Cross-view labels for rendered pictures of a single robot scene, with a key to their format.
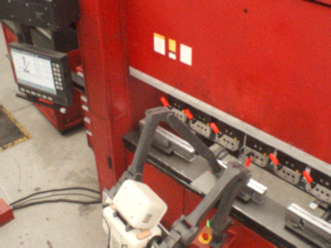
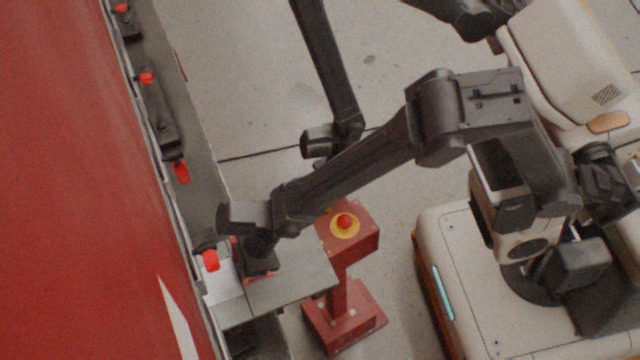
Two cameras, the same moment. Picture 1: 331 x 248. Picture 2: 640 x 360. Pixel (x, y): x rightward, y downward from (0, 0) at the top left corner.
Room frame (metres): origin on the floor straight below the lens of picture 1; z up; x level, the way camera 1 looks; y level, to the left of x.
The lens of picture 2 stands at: (2.27, 0.06, 2.19)
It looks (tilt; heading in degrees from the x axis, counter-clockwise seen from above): 58 degrees down; 206
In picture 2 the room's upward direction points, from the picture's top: 5 degrees counter-clockwise
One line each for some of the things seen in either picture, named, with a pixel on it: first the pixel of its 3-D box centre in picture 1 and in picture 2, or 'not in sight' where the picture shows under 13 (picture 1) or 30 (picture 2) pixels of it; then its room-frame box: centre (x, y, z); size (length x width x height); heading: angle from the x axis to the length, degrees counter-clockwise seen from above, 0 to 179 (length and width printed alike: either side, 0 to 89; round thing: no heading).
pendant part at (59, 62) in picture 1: (43, 72); not in sight; (2.43, 0.78, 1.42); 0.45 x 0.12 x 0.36; 61
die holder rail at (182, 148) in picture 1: (167, 139); not in sight; (2.33, -0.02, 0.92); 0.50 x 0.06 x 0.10; 45
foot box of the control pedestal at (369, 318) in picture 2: not in sight; (344, 311); (1.53, -0.25, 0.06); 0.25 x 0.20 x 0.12; 144
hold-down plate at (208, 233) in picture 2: (229, 188); (221, 289); (1.87, -0.40, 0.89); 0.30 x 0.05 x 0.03; 45
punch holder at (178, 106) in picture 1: (180, 106); not in sight; (2.24, -0.11, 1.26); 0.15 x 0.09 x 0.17; 45
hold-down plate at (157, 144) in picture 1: (156, 143); not in sight; (2.33, 0.06, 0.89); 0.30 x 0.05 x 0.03; 45
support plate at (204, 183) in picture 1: (215, 180); (261, 269); (1.84, -0.30, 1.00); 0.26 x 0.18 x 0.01; 135
